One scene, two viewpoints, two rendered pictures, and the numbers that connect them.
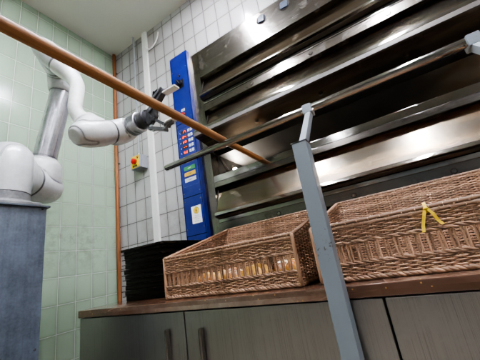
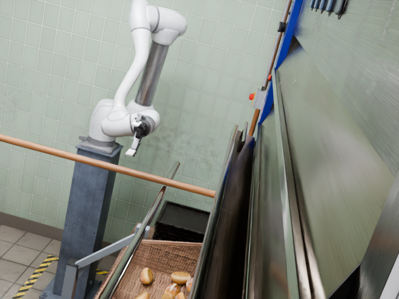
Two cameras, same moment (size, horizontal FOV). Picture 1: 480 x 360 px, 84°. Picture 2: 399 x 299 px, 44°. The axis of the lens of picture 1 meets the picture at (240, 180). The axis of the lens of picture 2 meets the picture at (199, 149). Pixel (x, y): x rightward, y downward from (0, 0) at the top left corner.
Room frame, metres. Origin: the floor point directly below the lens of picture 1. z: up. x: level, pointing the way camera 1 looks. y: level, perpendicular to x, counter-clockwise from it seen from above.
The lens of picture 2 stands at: (0.30, -1.74, 2.02)
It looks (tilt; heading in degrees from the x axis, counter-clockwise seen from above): 18 degrees down; 64
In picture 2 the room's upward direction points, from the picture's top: 14 degrees clockwise
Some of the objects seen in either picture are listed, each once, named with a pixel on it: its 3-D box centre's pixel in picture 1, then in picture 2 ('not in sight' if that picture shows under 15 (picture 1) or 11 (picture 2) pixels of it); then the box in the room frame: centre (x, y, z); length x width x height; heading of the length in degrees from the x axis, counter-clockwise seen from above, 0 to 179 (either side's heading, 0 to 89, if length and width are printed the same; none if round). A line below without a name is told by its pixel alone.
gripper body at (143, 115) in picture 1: (148, 117); (141, 130); (1.00, 0.34, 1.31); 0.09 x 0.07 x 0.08; 61
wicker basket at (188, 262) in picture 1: (252, 248); (164, 283); (1.14, -0.01, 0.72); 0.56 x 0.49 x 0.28; 60
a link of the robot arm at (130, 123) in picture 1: (137, 123); (144, 126); (1.03, 0.40, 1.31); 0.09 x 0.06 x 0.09; 151
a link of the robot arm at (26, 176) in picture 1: (10, 170); (107, 118); (0.98, 0.91, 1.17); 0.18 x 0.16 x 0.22; 9
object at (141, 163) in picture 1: (138, 162); (259, 98); (1.78, 0.70, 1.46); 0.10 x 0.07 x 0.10; 61
